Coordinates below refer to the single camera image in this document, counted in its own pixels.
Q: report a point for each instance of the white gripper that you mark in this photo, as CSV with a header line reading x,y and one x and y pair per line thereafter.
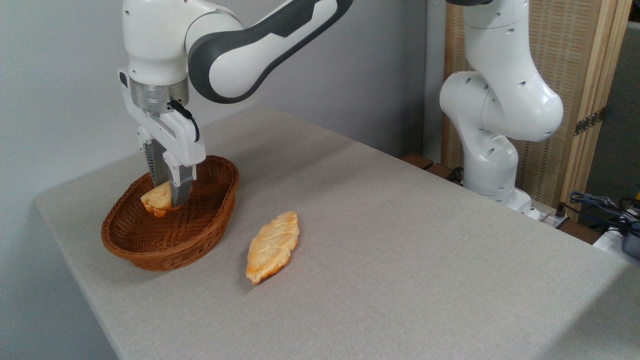
x,y
175,135

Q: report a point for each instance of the round golden bread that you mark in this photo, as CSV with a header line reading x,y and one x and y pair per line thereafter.
x,y
157,201

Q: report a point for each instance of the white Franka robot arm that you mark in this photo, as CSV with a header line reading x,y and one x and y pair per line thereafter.
x,y
502,100

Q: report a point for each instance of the brown wicker basket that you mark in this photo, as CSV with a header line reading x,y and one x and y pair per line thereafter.
x,y
165,235

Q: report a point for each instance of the long braided bread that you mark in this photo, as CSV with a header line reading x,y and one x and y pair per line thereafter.
x,y
272,246

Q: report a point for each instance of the grey tablecloth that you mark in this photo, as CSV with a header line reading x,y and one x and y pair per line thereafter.
x,y
400,260

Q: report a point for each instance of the brown wooden block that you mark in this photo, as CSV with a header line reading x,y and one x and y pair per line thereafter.
x,y
417,161

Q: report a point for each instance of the wooden rattan folding screen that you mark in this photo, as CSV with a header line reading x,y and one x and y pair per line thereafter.
x,y
575,65

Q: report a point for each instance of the metal screen hinge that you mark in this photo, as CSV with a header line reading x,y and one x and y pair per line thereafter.
x,y
590,121

